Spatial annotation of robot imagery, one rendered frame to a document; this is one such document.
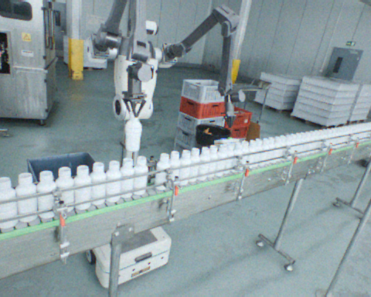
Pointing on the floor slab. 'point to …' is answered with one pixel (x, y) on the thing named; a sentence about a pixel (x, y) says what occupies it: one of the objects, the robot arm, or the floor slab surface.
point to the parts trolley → (248, 95)
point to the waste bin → (209, 135)
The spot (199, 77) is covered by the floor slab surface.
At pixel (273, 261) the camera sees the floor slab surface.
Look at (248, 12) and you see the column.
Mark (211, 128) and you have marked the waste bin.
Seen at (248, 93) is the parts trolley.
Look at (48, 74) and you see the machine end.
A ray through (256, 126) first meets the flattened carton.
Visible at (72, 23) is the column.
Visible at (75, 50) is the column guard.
